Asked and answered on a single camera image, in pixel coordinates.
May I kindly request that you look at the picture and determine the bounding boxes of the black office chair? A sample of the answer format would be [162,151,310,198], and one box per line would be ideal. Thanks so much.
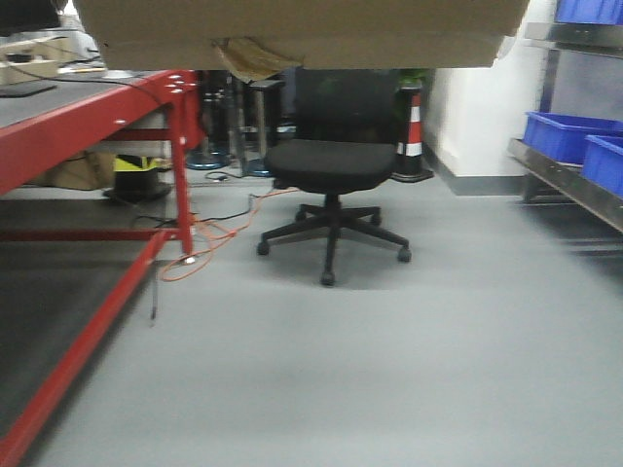
[257,67,412,286]

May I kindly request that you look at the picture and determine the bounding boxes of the black cable on floor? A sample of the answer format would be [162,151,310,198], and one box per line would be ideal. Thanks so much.
[133,169,254,230]

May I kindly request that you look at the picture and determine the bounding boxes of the stainless steel shelf rack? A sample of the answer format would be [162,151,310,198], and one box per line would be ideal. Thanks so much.
[508,22,622,230]

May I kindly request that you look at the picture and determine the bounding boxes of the black yellow floor stand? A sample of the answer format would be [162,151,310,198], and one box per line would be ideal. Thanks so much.
[103,154,171,203]

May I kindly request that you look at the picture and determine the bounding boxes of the blue plastic bin upper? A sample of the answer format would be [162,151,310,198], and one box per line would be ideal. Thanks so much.
[555,0,622,25]

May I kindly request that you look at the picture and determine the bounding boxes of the red metal workbench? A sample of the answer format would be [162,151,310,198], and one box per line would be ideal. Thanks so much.
[1,70,201,466]

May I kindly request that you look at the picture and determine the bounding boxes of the large brown cardboard box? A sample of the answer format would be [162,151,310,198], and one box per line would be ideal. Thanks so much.
[74,1,528,73]

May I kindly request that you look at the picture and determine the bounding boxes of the blue plastic bin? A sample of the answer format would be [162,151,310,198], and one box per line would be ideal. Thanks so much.
[555,0,622,25]
[581,135,622,198]
[523,111,622,165]

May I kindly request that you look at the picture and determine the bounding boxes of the orange cable on floor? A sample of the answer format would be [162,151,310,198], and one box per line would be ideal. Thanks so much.
[160,187,301,283]

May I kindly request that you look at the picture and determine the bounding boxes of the orange white traffic cone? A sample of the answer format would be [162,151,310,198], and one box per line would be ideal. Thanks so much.
[392,85,434,184]

